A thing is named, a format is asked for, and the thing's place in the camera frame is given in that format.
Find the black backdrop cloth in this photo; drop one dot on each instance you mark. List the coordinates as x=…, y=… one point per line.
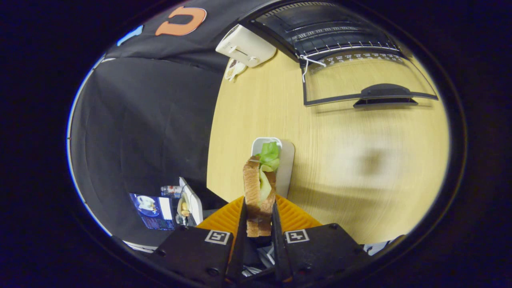
x=140, y=120

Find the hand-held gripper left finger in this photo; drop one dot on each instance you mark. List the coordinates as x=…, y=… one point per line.
x=240, y=248

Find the blue printed box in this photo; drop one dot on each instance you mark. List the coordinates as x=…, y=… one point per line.
x=152, y=210

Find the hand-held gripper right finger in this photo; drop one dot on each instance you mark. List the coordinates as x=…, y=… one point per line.
x=278, y=248

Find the sandwich with lettuce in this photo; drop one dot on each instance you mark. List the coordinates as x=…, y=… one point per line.
x=252, y=188

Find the small clear bottle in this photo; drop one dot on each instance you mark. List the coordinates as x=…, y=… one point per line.
x=172, y=191

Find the black toaster oven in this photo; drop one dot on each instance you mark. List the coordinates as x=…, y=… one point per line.
x=340, y=24

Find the white pop-up toaster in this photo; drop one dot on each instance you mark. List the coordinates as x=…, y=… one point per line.
x=244, y=46

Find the clear food container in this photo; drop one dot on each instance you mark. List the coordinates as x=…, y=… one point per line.
x=192, y=204

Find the white plate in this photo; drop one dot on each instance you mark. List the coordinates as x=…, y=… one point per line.
x=286, y=168

